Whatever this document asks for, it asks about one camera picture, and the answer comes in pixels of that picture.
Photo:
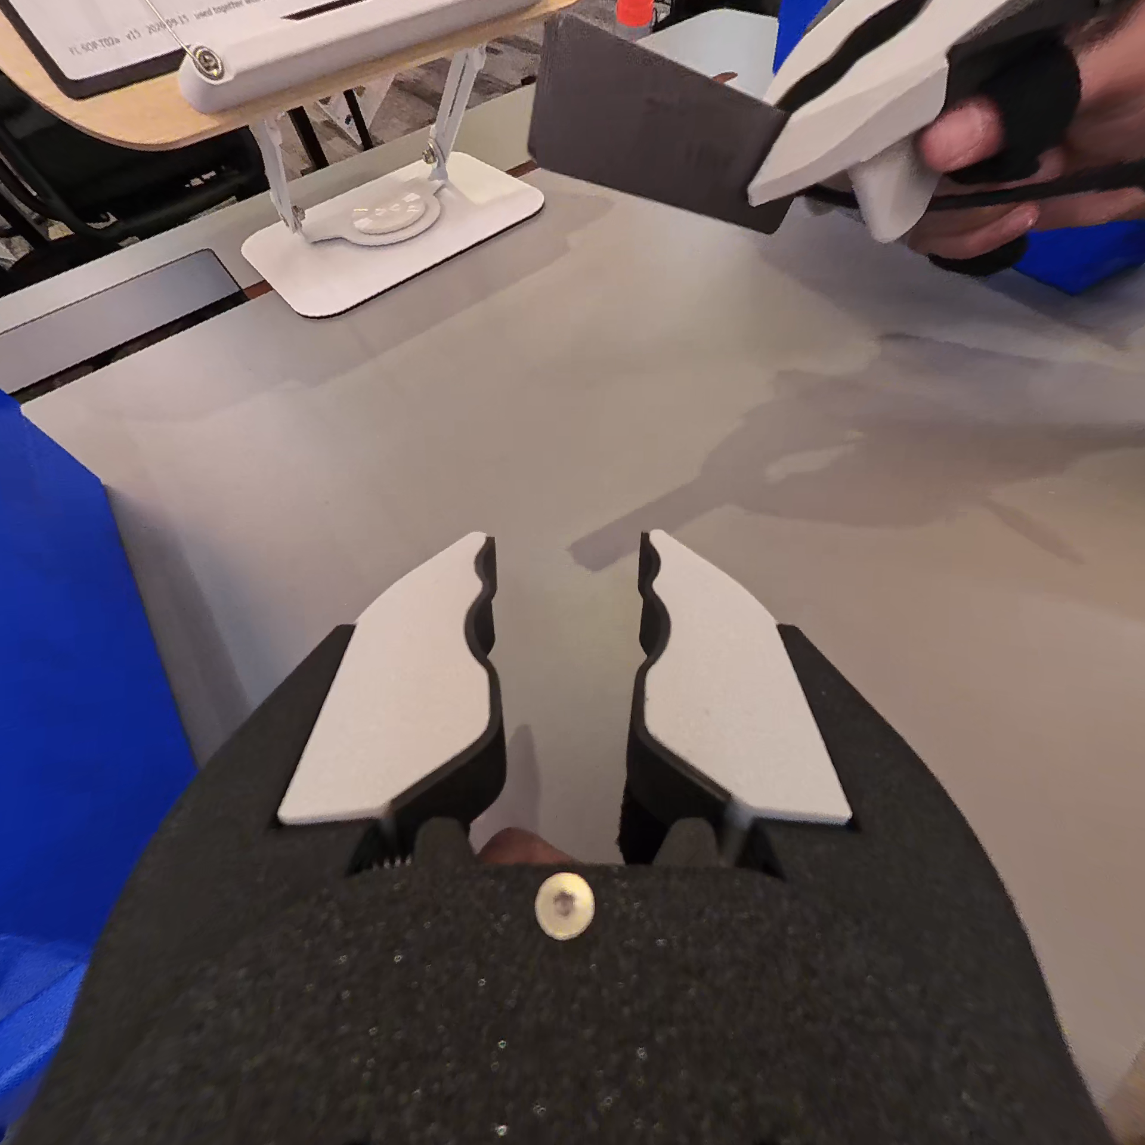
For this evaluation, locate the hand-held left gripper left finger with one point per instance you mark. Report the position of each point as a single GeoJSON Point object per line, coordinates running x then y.
{"type": "Point", "coordinates": [402, 706]}

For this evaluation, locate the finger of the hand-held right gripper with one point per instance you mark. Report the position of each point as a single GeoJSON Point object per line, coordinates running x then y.
{"type": "Point", "coordinates": [813, 45]}
{"type": "Point", "coordinates": [876, 108]}

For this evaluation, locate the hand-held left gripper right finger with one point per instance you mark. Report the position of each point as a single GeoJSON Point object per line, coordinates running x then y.
{"type": "Point", "coordinates": [733, 706]}

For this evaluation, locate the grey usb hub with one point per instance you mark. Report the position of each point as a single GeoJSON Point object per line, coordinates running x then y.
{"type": "Point", "coordinates": [652, 125]}

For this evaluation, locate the blue plastic bin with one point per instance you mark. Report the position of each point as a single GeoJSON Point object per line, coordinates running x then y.
{"type": "Point", "coordinates": [1090, 259]}
{"type": "Point", "coordinates": [80, 671]}

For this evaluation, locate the orange cone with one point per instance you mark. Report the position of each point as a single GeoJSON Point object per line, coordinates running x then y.
{"type": "Point", "coordinates": [635, 14]}

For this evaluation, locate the printed instruction sheet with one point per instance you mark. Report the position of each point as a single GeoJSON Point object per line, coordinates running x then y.
{"type": "Point", "coordinates": [107, 35]}

